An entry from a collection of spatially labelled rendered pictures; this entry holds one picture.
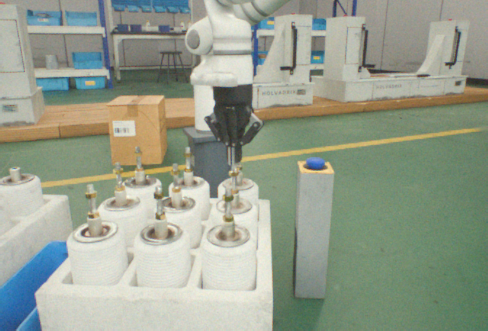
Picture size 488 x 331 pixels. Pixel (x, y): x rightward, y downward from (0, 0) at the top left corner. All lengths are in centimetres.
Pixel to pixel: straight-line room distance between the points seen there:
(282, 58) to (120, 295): 263
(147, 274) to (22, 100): 206
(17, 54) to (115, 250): 208
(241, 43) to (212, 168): 58
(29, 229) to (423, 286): 94
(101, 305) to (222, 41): 48
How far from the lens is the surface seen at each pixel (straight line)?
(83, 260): 67
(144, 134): 178
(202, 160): 112
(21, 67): 263
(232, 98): 64
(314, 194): 78
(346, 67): 331
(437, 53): 421
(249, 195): 82
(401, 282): 102
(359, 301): 93
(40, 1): 897
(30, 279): 94
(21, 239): 94
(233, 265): 61
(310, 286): 89
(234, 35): 63
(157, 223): 64
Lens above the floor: 57
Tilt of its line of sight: 16 degrees down
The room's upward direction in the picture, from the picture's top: straight up
